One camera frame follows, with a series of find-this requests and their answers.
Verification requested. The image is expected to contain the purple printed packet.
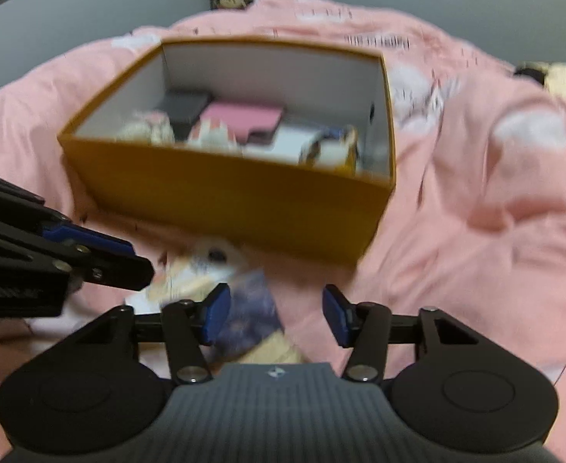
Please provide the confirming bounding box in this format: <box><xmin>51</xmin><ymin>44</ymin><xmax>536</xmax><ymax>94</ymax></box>
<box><xmin>215</xmin><ymin>270</ymin><xmax>284</xmax><ymax>362</ymax></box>

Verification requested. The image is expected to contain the pink wallet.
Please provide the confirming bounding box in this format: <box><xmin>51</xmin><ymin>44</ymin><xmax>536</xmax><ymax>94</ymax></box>
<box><xmin>198</xmin><ymin>102</ymin><xmax>286</xmax><ymax>145</ymax></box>

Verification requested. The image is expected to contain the cream crocheted doll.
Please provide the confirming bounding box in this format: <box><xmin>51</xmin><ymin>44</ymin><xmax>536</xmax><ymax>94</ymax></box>
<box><xmin>116</xmin><ymin>110</ymin><xmax>175</xmax><ymax>144</ymax></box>

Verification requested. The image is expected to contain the white and black plush toy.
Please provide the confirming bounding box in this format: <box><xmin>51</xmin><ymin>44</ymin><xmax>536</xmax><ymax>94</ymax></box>
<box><xmin>145</xmin><ymin>236</ymin><xmax>247</xmax><ymax>307</ymax></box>

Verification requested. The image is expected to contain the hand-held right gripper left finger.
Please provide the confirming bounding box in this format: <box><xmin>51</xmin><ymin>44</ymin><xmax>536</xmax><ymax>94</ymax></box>
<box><xmin>73</xmin><ymin>284</ymin><xmax>232</xmax><ymax>385</ymax></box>

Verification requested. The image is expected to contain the pink printed blanket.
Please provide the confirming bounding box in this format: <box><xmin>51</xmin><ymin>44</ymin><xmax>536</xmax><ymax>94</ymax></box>
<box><xmin>0</xmin><ymin>0</ymin><xmax>566</xmax><ymax>463</ymax></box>

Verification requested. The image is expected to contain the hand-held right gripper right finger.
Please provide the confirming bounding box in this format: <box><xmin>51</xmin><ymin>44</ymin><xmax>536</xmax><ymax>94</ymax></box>
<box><xmin>322</xmin><ymin>284</ymin><xmax>484</xmax><ymax>383</ymax></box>

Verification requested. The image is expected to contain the small white rabbit plush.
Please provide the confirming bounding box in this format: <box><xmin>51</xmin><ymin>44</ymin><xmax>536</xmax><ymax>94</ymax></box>
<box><xmin>186</xmin><ymin>123</ymin><xmax>240</xmax><ymax>152</ymax></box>

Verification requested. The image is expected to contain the orange cardboard box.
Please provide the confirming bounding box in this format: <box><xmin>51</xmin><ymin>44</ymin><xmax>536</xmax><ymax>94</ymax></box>
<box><xmin>57</xmin><ymin>36</ymin><xmax>397</xmax><ymax>267</ymax></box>

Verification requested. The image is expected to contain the dark grey box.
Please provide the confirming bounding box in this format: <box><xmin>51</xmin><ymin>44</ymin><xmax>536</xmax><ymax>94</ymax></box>
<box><xmin>156</xmin><ymin>88</ymin><xmax>214</xmax><ymax>140</ymax></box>

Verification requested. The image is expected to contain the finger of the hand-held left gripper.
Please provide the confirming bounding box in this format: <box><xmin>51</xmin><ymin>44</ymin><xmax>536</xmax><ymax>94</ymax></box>
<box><xmin>0</xmin><ymin>226</ymin><xmax>154</xmax><ymax>289</ymax></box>
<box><xmin>0</xmin><ymin>166</ymin><xmax>136</xmax><ymax>256</ymax></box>

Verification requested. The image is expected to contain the calico cat plush white shirt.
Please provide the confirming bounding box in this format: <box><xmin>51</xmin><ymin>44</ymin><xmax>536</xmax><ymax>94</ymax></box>
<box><xmin>300</xmin><ymin>125</ymin><xmax>361</xmax><ymax>174</ymax></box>

